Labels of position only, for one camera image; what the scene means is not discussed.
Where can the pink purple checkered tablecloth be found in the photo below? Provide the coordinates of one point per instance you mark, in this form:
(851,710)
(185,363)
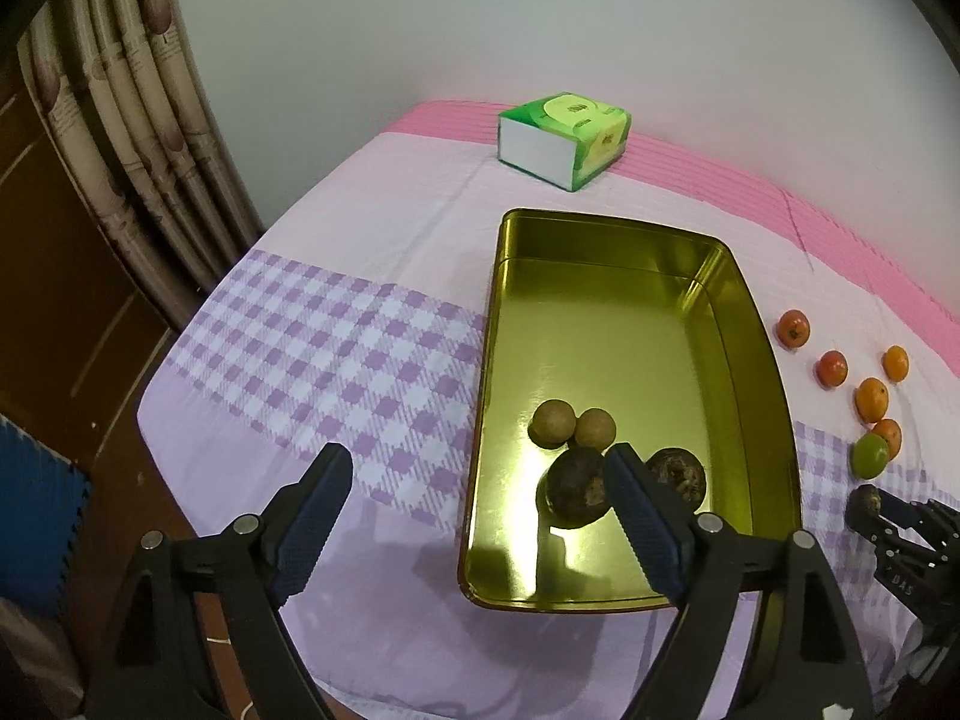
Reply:
(358,319)

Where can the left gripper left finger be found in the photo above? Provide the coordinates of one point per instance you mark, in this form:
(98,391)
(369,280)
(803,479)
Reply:
(154,662)

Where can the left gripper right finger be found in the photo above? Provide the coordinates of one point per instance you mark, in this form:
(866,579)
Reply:
(803,660)

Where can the orange mandarin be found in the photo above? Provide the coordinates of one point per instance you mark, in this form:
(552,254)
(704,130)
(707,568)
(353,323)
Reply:
(871,400)
(890,431)

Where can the green tomato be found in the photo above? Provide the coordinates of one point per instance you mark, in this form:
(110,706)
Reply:
(869,456)

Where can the red cherry tomato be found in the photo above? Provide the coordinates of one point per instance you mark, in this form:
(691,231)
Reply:
(831,370)
(793,329)

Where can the brown wooden door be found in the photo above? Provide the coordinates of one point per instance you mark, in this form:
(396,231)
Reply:
(79,342)

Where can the maroon gold toffee tin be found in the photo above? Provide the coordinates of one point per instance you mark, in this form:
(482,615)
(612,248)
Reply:
(654,325)

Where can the small round orange kumquat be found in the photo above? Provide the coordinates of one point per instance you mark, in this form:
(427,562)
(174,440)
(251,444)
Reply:
(896,363)

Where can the large dark passion fruit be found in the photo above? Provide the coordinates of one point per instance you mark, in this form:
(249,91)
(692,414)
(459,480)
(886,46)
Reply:
(862,513)

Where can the beige patterned curtain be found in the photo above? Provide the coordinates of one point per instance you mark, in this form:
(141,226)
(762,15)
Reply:
(115,89)

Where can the green tissue pack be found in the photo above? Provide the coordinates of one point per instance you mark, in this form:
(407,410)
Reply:
(564,140)

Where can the dark brown passion fruit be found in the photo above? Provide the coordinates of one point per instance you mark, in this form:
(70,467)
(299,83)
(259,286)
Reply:
(682,471)

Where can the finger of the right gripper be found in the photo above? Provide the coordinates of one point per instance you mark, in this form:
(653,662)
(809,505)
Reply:
(931,519)

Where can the blue foam mat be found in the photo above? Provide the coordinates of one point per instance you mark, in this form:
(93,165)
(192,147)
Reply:
(42,502)

